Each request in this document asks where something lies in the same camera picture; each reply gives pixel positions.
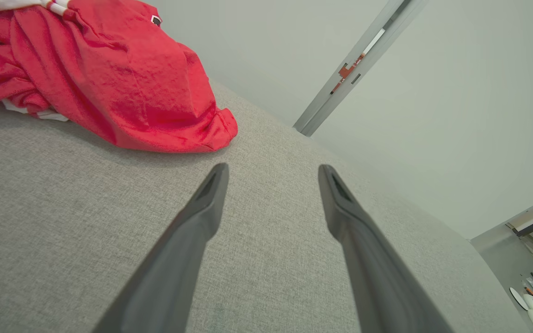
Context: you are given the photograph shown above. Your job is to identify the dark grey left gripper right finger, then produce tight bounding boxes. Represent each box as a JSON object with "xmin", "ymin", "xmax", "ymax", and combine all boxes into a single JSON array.
[{"xmin": 318, "ymin": 165, "xmax": 454, "ymax": 333}]

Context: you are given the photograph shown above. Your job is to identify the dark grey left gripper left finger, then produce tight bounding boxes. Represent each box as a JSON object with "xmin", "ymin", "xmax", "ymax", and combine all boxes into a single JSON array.
[{"xmin": 92, "ymin": 163, "xmax": 229, "ymax": 333}]

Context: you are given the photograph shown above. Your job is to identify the red jersey with white sleeves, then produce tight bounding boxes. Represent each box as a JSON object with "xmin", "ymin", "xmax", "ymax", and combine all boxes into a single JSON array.
[{"xmin": 0, "ymin": 0, "xmax": 238, "ymax": 154}]

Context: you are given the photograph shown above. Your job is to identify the grey metal partition post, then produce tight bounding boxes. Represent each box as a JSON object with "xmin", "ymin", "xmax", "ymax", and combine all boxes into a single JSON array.
[{"xmin": 293, "ymin": 0, "xmax": 429, "ymax": 137}]

